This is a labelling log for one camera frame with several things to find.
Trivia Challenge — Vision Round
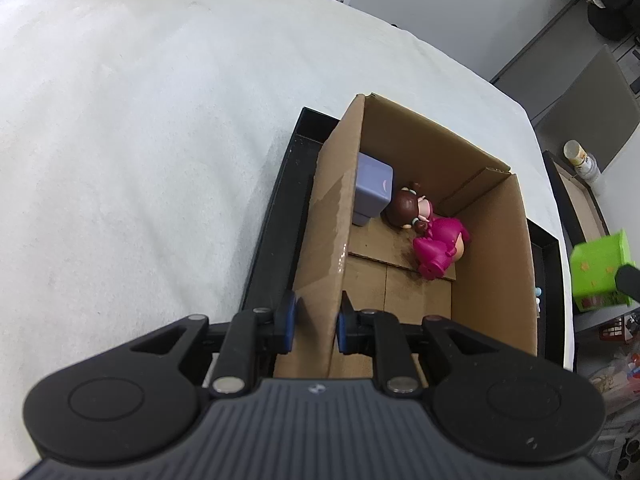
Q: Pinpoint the green hexagonal box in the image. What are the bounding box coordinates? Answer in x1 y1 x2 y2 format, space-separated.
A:
570 229 637 311

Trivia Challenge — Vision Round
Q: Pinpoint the black tray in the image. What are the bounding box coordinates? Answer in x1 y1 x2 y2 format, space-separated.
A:
240 106 563 366

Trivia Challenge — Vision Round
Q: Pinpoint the clear plastic bottle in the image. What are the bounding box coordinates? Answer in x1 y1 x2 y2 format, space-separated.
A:
580 155 603 183

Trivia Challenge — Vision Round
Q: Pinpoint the brown-haired doll figurine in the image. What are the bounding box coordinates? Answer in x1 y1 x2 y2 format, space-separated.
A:
382 182 435 233

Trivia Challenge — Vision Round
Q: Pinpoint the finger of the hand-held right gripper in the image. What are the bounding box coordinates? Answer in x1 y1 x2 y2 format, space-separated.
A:
615 261 640 306

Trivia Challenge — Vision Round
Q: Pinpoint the purple cube toy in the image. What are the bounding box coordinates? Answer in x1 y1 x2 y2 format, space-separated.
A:
352 152 396 227

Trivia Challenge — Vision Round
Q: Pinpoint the grey chair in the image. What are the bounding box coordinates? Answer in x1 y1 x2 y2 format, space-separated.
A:
537 45 640 173

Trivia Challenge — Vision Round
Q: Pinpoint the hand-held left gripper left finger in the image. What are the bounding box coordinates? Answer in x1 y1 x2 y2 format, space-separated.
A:
130 292 297 393

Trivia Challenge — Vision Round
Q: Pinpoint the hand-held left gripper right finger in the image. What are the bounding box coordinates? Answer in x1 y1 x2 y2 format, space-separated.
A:
336 292 501 395

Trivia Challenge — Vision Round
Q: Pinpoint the brown cardboard box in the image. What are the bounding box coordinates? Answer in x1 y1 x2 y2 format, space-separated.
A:
272 92 540 381

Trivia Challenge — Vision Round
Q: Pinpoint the pink figurine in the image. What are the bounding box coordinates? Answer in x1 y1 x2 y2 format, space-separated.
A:
412 216 472 281

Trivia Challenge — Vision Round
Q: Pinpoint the cardboard sheet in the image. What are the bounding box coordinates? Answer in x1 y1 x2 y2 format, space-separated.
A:
555 160 608 241

